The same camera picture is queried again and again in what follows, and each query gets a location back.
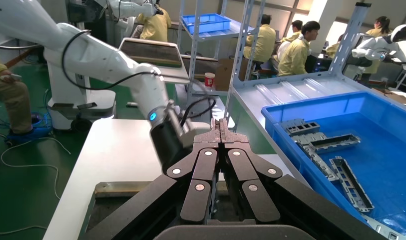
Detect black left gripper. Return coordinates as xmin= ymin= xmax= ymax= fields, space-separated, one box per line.
xmin=149 ymin=120 xmax=194 ymax=176

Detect black container olive rim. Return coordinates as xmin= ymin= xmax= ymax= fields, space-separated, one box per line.
xmin=77 ymin=180 xmax=230 ymax=240

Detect dark open metal frame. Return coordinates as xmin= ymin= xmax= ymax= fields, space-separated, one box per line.
xmin=329 ymin=156 xmax=376 ymax=214

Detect white humanoid robot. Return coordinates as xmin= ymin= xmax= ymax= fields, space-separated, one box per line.
xmin=351 ymin=23 xmax=406 ymax=68

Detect long open metal frame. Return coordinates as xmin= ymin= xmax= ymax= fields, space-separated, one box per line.
xmin=309 ymin=133 xmax=362 ymax=154

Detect large brown cardboard box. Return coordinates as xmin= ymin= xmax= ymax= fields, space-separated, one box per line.
xmin=215 ymin=58 xmax=245 ymax=93

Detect person yellow coat light trousers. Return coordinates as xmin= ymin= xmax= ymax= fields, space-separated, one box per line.
xmin=0 ymin=50 xmax=52 ymax=144

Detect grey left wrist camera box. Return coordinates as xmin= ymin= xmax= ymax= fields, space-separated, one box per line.
xmin=166 ymin=99 xmax=212 ymax=148

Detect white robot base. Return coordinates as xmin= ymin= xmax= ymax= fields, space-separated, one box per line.
xmin=44 ymin=49 xmax=117 ymax=132

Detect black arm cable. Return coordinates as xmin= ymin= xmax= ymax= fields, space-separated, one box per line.
xmin=0 ymin=29 xmax=217 ymax=128

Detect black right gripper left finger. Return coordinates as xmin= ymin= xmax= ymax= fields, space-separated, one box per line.
xmin=165 ymin=119 xmax=221 ymax=225

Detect flat grey metal bracket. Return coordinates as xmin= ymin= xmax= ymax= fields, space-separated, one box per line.
xmin=280 ymin=118 xmax=305 ymax=129

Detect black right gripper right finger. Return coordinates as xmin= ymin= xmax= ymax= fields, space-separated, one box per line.
xmin=220 ymin=118 xmax=284 ymax=224

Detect blue plastic bin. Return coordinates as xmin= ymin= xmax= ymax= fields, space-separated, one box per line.
xmin=260 ymin=91 xmax=406 ymax=240
xmin=181 ymin=12 xmax=232 ymax=35

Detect ponytailed person in yellow coat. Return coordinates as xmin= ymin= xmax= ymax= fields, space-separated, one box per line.
xmin=364 ymin=15 xmax=393 ymax=76

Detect silver slotted metal strip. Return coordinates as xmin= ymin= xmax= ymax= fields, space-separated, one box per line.
xmin=300 ymin=145 xmax=340 ymax=183

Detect white floor cable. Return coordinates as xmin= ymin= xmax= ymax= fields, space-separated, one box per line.
xmin=0 ymin=127 xmax=72 ymax=237

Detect silver ribbed metal bracket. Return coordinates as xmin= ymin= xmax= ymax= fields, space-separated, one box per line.
xmin=291 ymin=131 xmax=327 ymax=147
xmin=361 ymin=214 xmax=406 ymax=240

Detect grey metal part square windows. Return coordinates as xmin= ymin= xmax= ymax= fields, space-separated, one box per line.
xmin=286 ymin=121 xmax=321 ymax=136

